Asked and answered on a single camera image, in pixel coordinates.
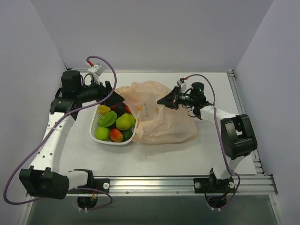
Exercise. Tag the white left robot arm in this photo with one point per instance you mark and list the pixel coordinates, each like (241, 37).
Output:
(42, 178)

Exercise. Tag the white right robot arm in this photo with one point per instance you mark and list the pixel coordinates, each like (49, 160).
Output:
(235, 132)

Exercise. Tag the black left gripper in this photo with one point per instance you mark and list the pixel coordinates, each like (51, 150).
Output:
(104, 91)

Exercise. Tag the dark brown fake avocado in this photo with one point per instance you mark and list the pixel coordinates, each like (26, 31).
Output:
(119, 108)

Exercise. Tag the translucent orange plastic bag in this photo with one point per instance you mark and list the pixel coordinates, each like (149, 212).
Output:
(156, 124)

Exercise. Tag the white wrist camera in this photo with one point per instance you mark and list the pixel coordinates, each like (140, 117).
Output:
(96, 71)
(181, 84)

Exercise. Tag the white perforated plastic basket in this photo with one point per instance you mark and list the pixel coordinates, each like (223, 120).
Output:
(114, 125)

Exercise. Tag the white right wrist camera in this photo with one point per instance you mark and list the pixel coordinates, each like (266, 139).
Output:
(181, 84)

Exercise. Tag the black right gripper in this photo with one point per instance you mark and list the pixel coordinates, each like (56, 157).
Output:
(176, 97)

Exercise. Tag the red fake apple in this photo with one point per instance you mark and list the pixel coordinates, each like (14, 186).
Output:
(127, 109)

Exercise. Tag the aluminium right side rail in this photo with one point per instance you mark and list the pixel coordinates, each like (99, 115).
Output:
(246, 123)

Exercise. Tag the aluminium front rail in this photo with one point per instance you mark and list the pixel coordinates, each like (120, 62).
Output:
(245, 185)

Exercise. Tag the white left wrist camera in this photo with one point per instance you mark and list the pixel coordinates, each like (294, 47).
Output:
(96, 71)

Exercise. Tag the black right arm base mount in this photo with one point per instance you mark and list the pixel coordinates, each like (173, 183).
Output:
(213, 186)

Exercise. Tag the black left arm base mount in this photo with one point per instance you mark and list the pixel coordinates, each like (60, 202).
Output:
(102, 184)

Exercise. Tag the red yellow fake mango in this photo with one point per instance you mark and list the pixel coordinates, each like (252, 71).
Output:
(116, 135)

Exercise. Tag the aluminium rail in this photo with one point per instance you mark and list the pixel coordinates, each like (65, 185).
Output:
(245, 185)
(246, 123)

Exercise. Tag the green fake apple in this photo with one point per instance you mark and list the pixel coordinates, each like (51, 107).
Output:
(102, 133)

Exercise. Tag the green fake starfruit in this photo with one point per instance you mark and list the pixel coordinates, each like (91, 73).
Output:
(108, 120)

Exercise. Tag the yellow fake starfruit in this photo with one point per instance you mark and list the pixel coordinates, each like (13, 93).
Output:
(103, 109)

